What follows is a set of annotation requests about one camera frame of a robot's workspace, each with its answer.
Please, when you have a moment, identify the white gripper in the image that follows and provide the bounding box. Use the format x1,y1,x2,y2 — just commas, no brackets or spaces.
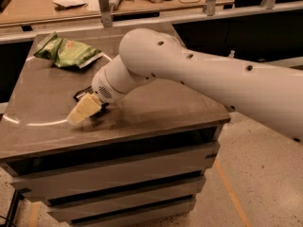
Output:
66,67,126,125

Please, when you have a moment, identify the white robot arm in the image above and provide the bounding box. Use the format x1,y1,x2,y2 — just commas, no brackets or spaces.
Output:
67,28,303,142

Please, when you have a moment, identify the green jalapeno chip bag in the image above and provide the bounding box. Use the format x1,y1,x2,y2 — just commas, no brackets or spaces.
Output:
34,32,103,68

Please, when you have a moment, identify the grey drawer cabinet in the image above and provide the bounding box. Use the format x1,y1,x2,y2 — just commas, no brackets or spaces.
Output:
0,22,232,227

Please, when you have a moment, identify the white paper sheet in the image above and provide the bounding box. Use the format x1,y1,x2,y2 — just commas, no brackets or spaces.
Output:
53,0,87,8

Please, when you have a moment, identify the wooden background desk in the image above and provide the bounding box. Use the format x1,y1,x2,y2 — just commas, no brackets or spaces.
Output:
0,0,235,28

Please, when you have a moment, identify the metal railing frame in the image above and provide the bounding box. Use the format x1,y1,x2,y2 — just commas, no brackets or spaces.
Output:
0,0,303,45

